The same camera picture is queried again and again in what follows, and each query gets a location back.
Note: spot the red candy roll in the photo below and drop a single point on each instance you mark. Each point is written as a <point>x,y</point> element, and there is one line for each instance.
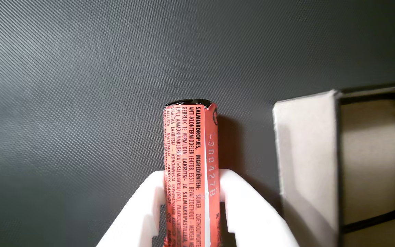
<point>190,154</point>

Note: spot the dark grey textured mat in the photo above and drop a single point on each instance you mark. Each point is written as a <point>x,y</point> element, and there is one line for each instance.
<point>80,85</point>

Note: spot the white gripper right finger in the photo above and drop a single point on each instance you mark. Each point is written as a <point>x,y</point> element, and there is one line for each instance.
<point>255,219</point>

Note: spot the small open cardboard box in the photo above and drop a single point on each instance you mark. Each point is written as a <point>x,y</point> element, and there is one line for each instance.
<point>307,154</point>

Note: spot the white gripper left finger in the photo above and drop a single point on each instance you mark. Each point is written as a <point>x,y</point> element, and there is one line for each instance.
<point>139,212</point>

